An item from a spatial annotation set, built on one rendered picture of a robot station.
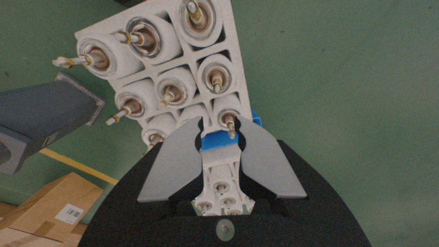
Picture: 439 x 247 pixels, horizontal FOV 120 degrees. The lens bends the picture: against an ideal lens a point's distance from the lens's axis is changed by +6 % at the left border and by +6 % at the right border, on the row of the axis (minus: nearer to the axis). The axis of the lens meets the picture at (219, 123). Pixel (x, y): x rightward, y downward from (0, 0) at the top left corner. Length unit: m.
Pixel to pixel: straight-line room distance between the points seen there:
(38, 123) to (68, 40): 0.32
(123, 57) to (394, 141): 1.39
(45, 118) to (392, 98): 1.42
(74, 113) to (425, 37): 1.38
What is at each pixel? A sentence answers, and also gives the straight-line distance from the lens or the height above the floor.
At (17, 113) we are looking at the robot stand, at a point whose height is 0.23.
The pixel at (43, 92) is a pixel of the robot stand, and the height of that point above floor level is 0.13.
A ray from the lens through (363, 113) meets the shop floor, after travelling 1.00.
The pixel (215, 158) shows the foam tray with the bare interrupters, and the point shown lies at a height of 0.16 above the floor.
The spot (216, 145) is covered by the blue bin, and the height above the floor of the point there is 0.11.
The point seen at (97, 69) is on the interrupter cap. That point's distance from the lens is 0.42.
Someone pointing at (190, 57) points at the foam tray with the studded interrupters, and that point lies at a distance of 0.40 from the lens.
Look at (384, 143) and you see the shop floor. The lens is 1.28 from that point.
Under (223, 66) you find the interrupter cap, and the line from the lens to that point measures 0.32.
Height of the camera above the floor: 0.57
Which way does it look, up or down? 59 degrees down
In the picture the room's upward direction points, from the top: 177 degrees clockwise
